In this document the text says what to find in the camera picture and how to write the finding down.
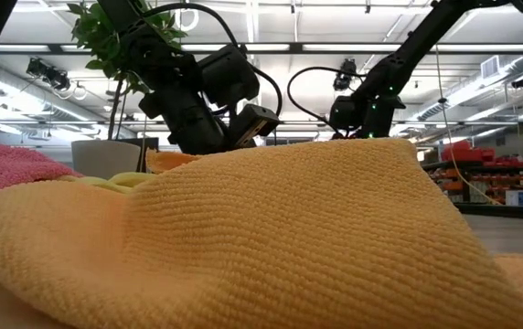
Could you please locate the orange microfiber towel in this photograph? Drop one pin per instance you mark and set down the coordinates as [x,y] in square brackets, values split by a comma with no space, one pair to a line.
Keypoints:
[289,237]
[165,161]

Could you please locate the pink microfiber towel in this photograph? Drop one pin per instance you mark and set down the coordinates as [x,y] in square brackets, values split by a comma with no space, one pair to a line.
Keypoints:
[5,169]

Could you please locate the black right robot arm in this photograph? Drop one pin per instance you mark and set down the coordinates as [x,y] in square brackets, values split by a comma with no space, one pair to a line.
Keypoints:
[408,50]

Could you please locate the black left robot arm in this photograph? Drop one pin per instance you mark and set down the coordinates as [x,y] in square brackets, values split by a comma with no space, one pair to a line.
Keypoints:
[152,55]

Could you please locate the yellow microfiber towel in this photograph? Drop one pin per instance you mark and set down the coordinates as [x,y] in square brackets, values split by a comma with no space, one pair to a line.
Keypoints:
[124,179]

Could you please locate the white plant pot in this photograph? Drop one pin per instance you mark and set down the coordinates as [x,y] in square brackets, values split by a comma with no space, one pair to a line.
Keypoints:
[101,157]

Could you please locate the shelf with red bins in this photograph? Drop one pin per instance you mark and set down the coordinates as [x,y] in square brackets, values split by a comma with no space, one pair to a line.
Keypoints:
[467,153]

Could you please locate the green leafy plant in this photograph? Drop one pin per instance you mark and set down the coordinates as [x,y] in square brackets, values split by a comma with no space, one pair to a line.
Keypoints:
[101,45]

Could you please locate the white ceiling vent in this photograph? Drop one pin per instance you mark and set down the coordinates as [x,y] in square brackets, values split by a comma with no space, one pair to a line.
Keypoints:
[490,67]

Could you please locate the black ceiling fixture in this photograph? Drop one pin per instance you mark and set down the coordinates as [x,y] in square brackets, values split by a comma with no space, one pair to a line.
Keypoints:
[522,82]

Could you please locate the white and blue box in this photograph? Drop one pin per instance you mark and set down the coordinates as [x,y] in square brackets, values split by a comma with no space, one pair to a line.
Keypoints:
[519,198]

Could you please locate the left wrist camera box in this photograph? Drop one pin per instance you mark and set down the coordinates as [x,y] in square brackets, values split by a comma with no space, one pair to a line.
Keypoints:
[254,123]

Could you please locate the black ceiling camera cluster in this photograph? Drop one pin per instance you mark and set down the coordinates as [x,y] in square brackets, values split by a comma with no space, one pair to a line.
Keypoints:
[49,73]

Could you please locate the black overhead frame bar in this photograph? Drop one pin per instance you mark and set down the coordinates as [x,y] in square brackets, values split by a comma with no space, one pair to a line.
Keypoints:
[54,48]

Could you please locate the black aluminium table frame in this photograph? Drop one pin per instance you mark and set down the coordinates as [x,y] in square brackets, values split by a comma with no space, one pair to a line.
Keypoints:
[508,211]

